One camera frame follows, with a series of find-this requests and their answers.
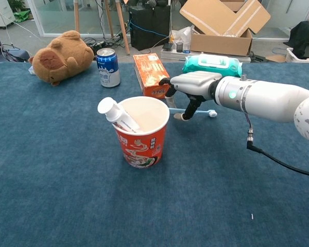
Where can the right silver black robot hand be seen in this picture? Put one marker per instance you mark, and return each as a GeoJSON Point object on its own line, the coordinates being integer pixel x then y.
{"type": "Point", "coordinates": [195, 82]}

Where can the light blue toothbrush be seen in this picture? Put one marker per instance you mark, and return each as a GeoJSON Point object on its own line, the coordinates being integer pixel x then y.
{"type": "Point", "coordinates": [212, 113]}

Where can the red paper noodle cup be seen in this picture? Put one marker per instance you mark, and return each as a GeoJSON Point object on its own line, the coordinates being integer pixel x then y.
{"type": "Point", "coordinates": [144, 149]}

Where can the white toothpaste tube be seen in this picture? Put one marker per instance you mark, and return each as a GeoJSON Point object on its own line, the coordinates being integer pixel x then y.
{"type": "Point", "coordinates": [113, 113]}

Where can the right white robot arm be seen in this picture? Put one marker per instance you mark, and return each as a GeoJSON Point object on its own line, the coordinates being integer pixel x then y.
{"type": "Point", "coordinates": [267, 100]}

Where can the open brown cardboard box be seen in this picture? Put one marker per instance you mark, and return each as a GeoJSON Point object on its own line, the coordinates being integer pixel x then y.
{"type": "Point", "coordinates": [221, 43]}

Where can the orange cardboard box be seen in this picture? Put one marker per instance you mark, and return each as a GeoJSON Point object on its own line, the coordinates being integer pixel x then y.
{"type": "Point", "coordinates": [149, 72]}

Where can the green wet wipes pack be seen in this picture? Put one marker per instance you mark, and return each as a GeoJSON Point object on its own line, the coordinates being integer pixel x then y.
{"type": "Point", "coordinates": [211, 64]}

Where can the black mesh pen cup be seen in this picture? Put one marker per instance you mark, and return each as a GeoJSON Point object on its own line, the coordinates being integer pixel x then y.
{"type": "Point", "coordinates": [179, 47]}

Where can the small black device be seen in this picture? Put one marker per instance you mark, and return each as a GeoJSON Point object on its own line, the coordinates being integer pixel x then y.
{"type": "Point", "coordinates": [167, 46]}

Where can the white plastic bag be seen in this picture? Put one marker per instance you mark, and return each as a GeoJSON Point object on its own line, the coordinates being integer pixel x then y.
{"type": "Point", "coordinates": [181, 34]}

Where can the black computer tower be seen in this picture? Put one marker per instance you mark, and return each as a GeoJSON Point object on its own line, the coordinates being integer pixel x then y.
{"type": "Point", "coordinates": [149, 28]}

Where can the flat cardboard piece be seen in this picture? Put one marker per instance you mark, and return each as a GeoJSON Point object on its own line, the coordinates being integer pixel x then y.
{"type": "Point", "coordinates": [275, 58]}

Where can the blue white drink can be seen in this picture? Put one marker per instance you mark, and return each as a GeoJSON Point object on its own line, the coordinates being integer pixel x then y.
{"type": "Point", "coordinates": [108, 67]}

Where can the wooden stand leg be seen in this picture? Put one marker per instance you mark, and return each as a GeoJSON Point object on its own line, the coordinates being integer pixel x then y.
{"type": "Point", "coordinates": [108, 18]}
{"type": "Point", "coordinates": [122, 25]}
{"type": "Point", "coordinates": [76, 15]}

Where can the white plastic crate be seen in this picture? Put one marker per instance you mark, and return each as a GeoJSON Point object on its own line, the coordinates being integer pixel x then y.
{"type": "Point", "coordinates": [292, 57]}

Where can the black cloth cover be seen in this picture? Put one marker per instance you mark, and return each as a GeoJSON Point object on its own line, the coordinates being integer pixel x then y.
{"type": "Point", "coordinates": [304, 36]}

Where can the brown capybara plush toy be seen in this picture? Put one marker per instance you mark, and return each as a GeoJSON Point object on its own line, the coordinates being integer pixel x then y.
{"type": "Point", "coordinates": [61, 56]}

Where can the blue felt table mat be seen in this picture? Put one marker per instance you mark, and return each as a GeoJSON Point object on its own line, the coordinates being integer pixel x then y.
{"type": "Point", "coordinates": [67, 180]}

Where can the small white blue card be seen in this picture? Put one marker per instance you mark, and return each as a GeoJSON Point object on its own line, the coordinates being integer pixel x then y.
{"type": "Point", "coordinates": [31, 70]}

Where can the dark blue machine body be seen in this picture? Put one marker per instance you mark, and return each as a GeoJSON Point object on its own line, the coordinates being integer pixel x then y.
{"type": "Point", "coordinates": [15, 55]}

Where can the green bag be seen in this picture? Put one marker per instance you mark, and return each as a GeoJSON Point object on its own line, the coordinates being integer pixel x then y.
{"type": "Point", "coordinates": [21, 15]}

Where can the green potted plant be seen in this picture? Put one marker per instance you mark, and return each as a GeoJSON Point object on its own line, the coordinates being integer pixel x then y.
{"type": "Point", "coordinates": [16, 3]}

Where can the white cabinet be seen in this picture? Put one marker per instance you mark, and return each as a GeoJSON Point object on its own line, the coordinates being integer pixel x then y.
{"type": "Point", "coordinates": [0, 13]}

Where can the silver aluminium rail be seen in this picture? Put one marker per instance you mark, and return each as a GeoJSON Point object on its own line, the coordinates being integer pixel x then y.
{"type": "Point", "coordinates": [170, 55]}

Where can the black flat bracket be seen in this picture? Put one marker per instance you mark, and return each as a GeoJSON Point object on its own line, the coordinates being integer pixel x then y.
{"type": "Point", "coordinates": [256, 57]}

